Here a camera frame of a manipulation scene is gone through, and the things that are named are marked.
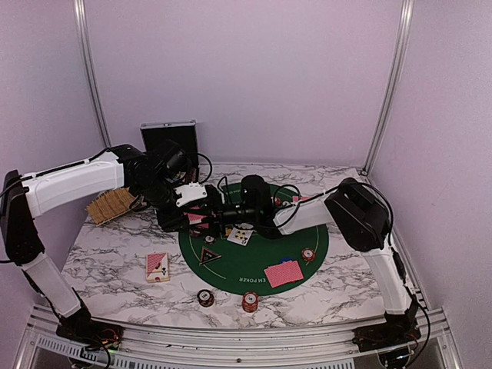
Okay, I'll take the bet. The red card seat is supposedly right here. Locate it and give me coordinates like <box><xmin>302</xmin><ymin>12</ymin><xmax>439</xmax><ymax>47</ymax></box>
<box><xmin>292</xmin><ymin>196</ymin><xmax>309</xmax><ymax>202</ymax></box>
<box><xmin>277</xmin><ymin>261</ymin><xmax>300</xmax><ymax>273</ymax></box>
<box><xmin>264</xmin><ymin>265</ymin><xmax>304</xmax><ymax>288</ymax></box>

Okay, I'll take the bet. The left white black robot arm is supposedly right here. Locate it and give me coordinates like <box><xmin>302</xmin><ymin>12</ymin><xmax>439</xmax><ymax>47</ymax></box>
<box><xmin>1</xmin><ymin>140</ymin><xmax>204</xmax><ymax>342</ymax></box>

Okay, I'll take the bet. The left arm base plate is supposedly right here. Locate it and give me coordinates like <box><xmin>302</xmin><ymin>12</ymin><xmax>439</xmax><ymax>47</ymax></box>
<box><xmin>56</xmin><ymin>321</ymin><xmax>124</xmax><ymax>351</ymax></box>

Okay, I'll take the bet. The red poker chip stack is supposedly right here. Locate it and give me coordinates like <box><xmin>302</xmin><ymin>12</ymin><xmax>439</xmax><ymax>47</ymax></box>
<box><xmin>241</xmin><ymin>292</ymin><xmax>258</xmax><ymax>313</ymax></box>

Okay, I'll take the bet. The red card top seat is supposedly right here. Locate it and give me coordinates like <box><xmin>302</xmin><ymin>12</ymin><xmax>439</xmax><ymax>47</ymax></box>
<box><xmin>292</xmin><ymin>196</ymin><xmax>309</xmax><ymax>202</ymax></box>

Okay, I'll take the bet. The round green poker mat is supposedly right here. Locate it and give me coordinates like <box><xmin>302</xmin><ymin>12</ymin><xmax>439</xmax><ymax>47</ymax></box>
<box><xmin>178</xmin><ymin>183</ymin><xmax>329</xmax><ymax>296</ymax></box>

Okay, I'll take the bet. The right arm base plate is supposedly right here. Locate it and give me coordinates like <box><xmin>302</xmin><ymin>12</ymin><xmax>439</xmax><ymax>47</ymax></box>
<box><xmin>352</xmin><ymin>323</ymin><xmax>421</xmax><ymax>352</ymax></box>

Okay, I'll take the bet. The red playing card deck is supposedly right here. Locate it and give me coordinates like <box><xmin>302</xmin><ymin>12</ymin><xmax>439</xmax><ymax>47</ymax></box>
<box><xmin>186</xmin><ymin>213</ymin><xmax>205</xmax><ymax>224</ymax></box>

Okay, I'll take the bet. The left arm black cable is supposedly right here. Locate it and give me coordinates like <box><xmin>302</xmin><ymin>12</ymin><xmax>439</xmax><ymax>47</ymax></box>
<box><xmin>184</xmin><ymin>152</ymin><xmax>215</xmax><ymax>189</ymax></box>

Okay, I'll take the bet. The dark brown poker chip stack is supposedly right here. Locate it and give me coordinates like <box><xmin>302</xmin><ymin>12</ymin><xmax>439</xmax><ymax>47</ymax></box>
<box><xmin>197</xmin><ymin>289</ymin><xmax>214</xmax><ymax>308</ymax></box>

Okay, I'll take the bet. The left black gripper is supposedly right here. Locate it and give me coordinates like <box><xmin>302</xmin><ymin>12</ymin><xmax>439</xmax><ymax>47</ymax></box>
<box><xmin>135</xmin><ymin>175</ymin><xmax>190</xmax><ymax>232</ymax></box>

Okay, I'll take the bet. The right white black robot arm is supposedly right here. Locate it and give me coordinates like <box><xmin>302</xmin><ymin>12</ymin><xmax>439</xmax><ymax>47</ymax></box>
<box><xmin>179</xmin><ymin>175</ymin><xmax>419</xmax><ymax>344</ymax></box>

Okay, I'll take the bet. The playing card box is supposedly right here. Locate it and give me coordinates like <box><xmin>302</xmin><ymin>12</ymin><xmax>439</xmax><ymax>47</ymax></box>
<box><xmin>145</xmin><ymin>252</ymin><xmax>170</xmax><ymax>283</ymax></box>

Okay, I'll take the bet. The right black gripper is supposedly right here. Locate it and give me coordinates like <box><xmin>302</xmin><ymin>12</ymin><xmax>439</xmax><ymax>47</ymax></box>
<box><xmin>184</xmin><ymin>191</ymin><xmax>258</xmax><ymax>237</ymax></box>

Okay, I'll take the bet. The black triangular all-in button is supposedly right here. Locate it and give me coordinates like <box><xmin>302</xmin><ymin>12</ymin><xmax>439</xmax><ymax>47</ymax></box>
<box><xmin>199</xmin><ymin>247</ymin><xmax>222</xmax><ymax>265</ymax></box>

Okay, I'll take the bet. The right aluminium frame post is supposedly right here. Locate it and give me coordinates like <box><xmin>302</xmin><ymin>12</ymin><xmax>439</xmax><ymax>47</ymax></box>
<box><xmin>361</xmin><ymin>0</ymin><xmax>415</xmax><ymax>176</ymax></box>

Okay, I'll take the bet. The left aluminium frame post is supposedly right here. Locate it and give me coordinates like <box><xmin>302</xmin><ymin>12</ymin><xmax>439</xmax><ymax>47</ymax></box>
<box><xmin>73</xmin><ymin>0</ymin><xmax>111</xmax><ymax>148</ymax></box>

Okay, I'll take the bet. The aluminium frame post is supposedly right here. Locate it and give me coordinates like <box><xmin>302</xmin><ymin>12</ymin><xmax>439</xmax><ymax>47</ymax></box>
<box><xmin>73</xmin><ymin>0</ymin><xmax>111</xmax><ymax>148</ymax></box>
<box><xmin>361</xmin><ymin>0</ymin><xmax>415</xmax><ymax>176</ymax></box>

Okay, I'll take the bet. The aluminium poker chip case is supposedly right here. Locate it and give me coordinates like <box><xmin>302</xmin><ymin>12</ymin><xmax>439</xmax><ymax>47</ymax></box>
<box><xmin>140</xmin><ymin>119</ymin><xmax>200</xmax><ymax>183</ymax></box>

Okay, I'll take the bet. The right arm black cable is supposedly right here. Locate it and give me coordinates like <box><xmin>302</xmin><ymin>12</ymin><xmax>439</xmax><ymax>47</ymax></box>
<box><xmin>217</xmin><ymin>175</ymin><xmax>431</xmax><ymax>343</ymax></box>

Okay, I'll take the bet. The woven bamboo tray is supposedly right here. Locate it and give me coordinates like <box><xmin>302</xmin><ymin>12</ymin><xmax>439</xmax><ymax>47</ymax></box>
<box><xmin>86</xmin><ymin>188</ymin><xmax>136</xmax><ymax>225</ymax></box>

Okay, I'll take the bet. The blue round blind button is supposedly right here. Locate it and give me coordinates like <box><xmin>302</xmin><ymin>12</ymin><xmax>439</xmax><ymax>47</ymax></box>
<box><xmin>280</xmin><ymin>257</ymin><xmax>294</xmax><ymax>264</ymax></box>

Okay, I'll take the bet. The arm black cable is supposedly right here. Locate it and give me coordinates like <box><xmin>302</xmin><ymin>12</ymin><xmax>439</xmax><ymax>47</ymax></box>
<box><xmin>184</xmin><ymin>152</ymin><xmax>215</xmax><ymax>189</ymax></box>
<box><xmin>217</xmin><ymin>175</ymin><xmax>431</xmax><ymax>343</ymax></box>

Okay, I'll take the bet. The red card bottom seat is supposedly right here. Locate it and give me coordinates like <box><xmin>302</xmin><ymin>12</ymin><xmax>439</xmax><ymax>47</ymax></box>
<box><xmin>277</xmin><ymin>261</ymin><xmax>300</xmax><ymax>273</ymax></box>
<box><xmin>264</xmin><ymin>265</ymin><xmax>304</xmax><ymax>288</ymax></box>

